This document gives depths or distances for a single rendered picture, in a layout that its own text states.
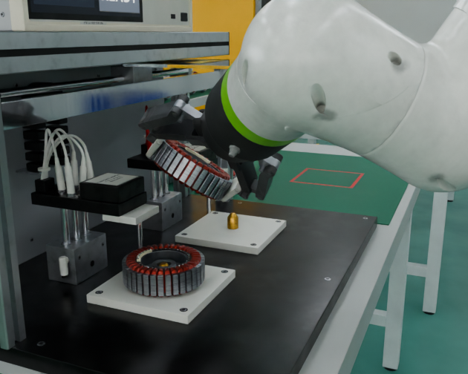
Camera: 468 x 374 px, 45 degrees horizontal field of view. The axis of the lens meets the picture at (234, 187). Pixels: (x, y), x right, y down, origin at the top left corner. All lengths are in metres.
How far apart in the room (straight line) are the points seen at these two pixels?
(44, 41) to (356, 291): 0.54
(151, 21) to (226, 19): 3.51
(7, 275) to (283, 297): 0.35
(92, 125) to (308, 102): 0.67
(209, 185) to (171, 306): 0.16
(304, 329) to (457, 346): 1.63
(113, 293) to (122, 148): 0.42
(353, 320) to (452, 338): 1.59
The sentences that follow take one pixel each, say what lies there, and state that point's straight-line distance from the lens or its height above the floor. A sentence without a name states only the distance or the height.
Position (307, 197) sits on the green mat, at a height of 0.75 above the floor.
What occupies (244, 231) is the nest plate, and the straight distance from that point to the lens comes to 0.98.
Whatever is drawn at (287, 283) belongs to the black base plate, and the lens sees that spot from 0.81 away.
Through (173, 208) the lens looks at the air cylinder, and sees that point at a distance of 1.04.
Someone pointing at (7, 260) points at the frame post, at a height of 0.87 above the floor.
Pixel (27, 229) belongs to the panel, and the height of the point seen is 0.82.
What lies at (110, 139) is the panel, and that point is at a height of 0.92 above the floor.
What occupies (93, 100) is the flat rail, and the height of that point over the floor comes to 1.03.
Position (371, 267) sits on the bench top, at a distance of 0.95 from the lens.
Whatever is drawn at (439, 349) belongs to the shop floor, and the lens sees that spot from 2.26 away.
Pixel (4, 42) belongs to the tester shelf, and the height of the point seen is 1.10.
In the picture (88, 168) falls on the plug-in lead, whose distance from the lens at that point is 0.83.
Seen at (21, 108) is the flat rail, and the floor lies 1.03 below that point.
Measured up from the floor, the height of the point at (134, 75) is 1.05.
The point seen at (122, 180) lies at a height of 0.92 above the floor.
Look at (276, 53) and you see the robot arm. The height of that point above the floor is 1.10.
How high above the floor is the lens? 1.11
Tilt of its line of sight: 15 degrees down
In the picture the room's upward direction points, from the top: straight up
